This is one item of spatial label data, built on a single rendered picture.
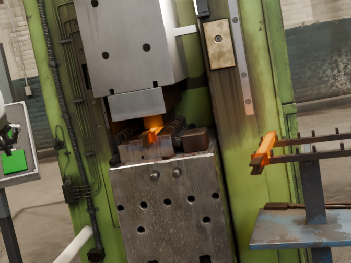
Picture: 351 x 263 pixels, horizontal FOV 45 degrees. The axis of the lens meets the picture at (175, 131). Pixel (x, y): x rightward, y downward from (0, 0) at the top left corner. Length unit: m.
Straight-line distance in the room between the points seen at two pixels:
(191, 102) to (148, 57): 0.53
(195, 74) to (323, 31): 6.03
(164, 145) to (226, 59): 0.38
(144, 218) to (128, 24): 0.68
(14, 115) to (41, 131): 6.39
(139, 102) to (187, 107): 0.50
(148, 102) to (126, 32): 0.25
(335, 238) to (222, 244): 0.41
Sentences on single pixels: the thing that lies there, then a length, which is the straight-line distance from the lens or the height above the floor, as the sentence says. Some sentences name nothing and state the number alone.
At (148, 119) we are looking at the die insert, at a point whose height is 1.04.
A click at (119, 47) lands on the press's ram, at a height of 1.32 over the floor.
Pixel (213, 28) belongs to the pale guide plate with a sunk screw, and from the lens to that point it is 1.59.
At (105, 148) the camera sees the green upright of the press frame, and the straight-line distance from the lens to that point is 1.74.
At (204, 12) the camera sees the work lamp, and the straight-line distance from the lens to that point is 1.59.
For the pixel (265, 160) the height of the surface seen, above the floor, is 0.92.
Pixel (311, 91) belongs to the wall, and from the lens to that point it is 7.84.
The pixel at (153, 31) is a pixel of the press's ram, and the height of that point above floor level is 1.35.
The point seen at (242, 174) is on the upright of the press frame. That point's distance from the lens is 1.67.
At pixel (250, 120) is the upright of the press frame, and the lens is 1.63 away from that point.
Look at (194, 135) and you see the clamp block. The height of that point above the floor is 0.97.
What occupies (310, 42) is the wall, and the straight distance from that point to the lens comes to 7.81.
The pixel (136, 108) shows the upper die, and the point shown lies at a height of 1.10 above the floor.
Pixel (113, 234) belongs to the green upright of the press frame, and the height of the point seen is 0.59.
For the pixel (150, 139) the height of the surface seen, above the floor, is 0.99.
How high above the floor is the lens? 1.23
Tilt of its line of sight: 9 degrees down
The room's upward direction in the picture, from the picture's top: 11 degrees counter-clockwise
